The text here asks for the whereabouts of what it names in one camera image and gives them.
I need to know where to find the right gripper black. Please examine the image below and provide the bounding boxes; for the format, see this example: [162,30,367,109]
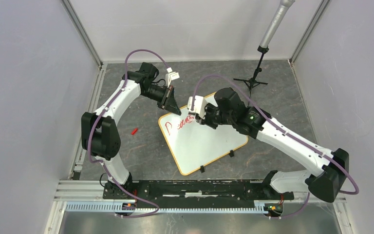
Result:
[195,101,235,129]

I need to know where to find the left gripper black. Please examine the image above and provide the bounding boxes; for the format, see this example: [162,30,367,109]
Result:
[142,85,182,117]

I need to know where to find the yellow framed whiteboard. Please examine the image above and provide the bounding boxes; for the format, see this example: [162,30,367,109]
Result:
[158,106,248,176]

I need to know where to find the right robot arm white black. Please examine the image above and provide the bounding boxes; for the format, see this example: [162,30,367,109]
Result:
[187,88,349,203]

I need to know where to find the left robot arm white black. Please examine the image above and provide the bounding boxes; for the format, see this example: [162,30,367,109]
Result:
[81,62,181,199]

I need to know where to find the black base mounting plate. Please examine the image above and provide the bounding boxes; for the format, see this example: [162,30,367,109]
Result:
[103,179,295,210]

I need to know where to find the silver microphone on tripod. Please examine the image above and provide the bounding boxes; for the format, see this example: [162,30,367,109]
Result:
[233,0,295,96]

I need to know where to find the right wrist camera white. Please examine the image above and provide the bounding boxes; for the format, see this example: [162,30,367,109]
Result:
[187,96,207,119]

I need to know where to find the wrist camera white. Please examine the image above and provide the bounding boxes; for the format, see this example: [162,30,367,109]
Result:
[165,67,180,87]
[187,96,207,119]

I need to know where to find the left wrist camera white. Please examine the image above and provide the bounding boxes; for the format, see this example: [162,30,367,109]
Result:
[165,67,180,87]

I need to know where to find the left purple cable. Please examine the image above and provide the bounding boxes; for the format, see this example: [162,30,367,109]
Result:
[86,49,171,219]

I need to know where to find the purple cable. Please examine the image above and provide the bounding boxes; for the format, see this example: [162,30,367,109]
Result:
[190,74,359,220]
[86,49,171,219]

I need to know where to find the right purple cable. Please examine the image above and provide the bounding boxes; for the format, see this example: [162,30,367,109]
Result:
[190,74,359,220]

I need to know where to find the aluminium rail with comb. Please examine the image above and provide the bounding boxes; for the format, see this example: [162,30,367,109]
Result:
[55,180,347,214]

